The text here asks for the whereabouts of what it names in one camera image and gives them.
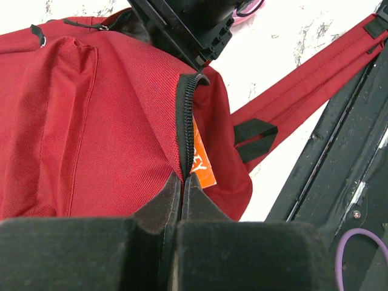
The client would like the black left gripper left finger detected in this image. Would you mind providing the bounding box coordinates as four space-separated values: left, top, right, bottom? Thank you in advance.
1 175 181 290

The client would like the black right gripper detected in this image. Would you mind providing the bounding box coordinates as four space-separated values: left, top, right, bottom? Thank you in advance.
129 0 247 72

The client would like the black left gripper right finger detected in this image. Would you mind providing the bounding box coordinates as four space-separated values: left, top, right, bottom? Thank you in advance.
175 175 336 290

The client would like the pink blue pencil case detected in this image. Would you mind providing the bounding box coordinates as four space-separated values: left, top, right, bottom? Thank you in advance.
232 0 265 26

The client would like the orange green Treehouse book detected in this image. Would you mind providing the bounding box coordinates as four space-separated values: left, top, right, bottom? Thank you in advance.
190 119 216 189

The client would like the red student backpack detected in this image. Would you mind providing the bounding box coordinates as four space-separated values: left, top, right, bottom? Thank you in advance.
1 9 387 220

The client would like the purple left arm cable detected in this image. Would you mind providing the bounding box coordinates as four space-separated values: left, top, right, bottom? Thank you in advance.
334 227 388 291

